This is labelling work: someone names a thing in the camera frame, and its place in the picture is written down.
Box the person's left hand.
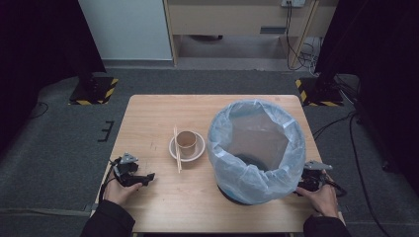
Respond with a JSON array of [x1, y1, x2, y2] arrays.
[[103, 177, 144, 207]]

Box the black trash bin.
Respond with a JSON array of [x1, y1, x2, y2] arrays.
[[216, 185, 257, 207]]

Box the long black floor cable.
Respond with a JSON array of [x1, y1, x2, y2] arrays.
[[348, 113, 393, 237]]

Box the thin black floor cable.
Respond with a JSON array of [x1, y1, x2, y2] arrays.
[[29, 101, 50, 119]]

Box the wooden chopstick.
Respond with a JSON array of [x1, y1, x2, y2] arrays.
[[173, 125, 181, 172], [174, 125, 183, 175]]

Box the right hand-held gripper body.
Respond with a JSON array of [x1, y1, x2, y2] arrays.
[[296, 159, 334, 193]]

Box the light wooden desk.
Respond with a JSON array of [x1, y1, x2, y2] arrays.
[[163, 0, 340, 68]]

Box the brown paper cup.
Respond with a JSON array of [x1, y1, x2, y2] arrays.
[[175, 129, 199, 158]]

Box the right hand-held gripper cable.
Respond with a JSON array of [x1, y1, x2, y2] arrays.
[[325, 176, 348, 198]]

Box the person's right hand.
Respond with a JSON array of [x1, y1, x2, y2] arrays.
[[295, 169, 340, 218]]

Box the bin with clear bag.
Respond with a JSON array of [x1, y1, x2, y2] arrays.
[[206, 98, 307, 205]]

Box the black curtain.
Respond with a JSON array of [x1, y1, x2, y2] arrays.
[[0, 0, 108, 156], [314, 0, 419, 187]]

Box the black hanging cable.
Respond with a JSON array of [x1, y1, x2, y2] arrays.
[[285, 1, 308, 71]]

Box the hand-held gripper cable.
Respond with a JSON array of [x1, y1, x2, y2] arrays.
[[325, 176, 348, 198], [98, 157, 123, 203]]

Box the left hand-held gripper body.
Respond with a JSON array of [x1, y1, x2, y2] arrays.
[[113, 152, 146, 188]]

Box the left hand-held gripper cable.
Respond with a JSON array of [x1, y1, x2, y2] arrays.
[[98, 157, 123, 203]]

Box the white cable bundle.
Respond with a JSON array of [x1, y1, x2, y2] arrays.
[[300, 37, 323, 77]]

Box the white power outlet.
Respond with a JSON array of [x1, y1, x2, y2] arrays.
[[281, 0, 307, 9]]

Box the white bowl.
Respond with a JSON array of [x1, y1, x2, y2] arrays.
[[168, 130, 207, 163]]

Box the striped black stand base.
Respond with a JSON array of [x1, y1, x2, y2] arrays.
[[67, 75, 120, 107], [294, 76, 345, 108]]

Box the white panel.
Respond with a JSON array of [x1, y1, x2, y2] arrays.
[[77, 0, 174, 61]]

